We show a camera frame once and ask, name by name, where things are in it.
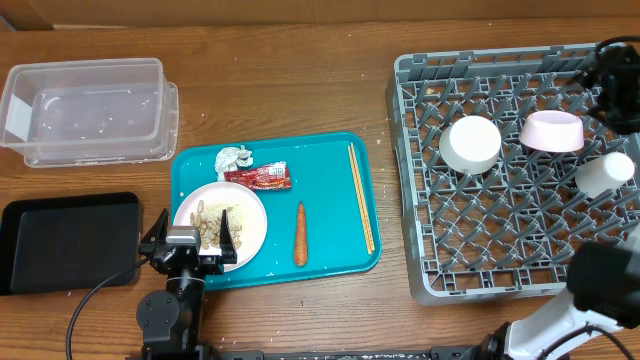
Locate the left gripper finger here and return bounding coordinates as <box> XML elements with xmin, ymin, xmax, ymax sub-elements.
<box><xmin>219</xmin><ymin>210</ymin><xmax>235</xmax><ymax>253</ymax></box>
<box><xmin>141</xmin><ymin>208</ymin><xmax>169</xmax><ymax>245</ymax></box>

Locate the pink bowl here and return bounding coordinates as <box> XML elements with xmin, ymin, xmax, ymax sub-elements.
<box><xmin>519</xmin><ymin>110</ymin><xmax>584</xmax><ymax>153</ymax></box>

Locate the white cup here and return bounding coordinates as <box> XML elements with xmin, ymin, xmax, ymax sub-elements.
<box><xmin>575</xmin><ymin>152</ymin><xmax>636</xmax><ymax>198</ymax></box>

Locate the white bowl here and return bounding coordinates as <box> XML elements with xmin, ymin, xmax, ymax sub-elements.
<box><xmin>439</xmin><ymin>116</ymin><xmax>502</xmax><ymax>175</ymax></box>

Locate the wooden chopstick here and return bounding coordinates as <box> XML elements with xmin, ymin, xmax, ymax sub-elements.
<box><xmin>359</xmin><ymin>170</ymin><xmax>375</xmax><ymax>251</ymax></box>
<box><xmin>347</xmin><ymin>143</ymin><xmax>373</xmax><ymax>255</ymax></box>

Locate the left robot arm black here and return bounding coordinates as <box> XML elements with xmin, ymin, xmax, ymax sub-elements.
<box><xmin>136</xmin><ymin>210</ymin><xmax>237</xmax><ymax>360</ymax></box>

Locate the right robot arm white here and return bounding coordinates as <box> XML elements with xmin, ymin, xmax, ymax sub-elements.
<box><xmin>461</xmin><ymin>35</ymin><xmax>639</xmax><ymax>359</ymax></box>

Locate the grey dishwasher rack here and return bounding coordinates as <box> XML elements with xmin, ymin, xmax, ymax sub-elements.
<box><xmin>386</xmin><ymin>43</ymin><xmax>639</xmax><ymax>305</ymax></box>

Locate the peanuts and rice food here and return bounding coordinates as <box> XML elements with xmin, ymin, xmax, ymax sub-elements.
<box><xmin>190</xmin><ymin>200</ymin><xmax>244</xmax><ymax>250</ymax></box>

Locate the white plate with food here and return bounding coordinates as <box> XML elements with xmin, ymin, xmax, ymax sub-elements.
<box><xmin>173</xmin><ymin>182</ymin><xmax>268</xmax><ymax>272</ymax></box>

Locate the orange carrot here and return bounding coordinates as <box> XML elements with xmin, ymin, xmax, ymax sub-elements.
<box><xmin>294</xmin><ymin>202</ymin><xmax>308</xmax><ymax>267</ymax></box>

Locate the red snack wrapper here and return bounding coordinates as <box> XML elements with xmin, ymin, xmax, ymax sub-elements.
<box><xmin>224</xmin><ymin>161</ymin><xmax>292</xmax><ymax>190</ymax></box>

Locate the crumpled white napkin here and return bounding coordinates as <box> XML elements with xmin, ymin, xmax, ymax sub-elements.
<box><xmin>214</xmin><ymin>145</ymin><xmax>254</xmax><ymax>181</ymax></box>

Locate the black plastic tray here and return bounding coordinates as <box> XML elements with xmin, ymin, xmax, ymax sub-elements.
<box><xmin>1</xmin><ymin>192</ymin><xmax>142</xmax><ymax>296</ymax></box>

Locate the teal serving tray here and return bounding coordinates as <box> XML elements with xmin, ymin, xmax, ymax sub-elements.
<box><xmin>170</xmin><ymin>131</ymin><xmax>382</xmax><ymax>292</ymax></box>

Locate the clear plastic bin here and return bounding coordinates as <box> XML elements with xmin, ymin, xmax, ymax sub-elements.
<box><xmin>1</xmin><ymin>58</ymin><xmax>168</xmax><ymax>149</ymax></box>

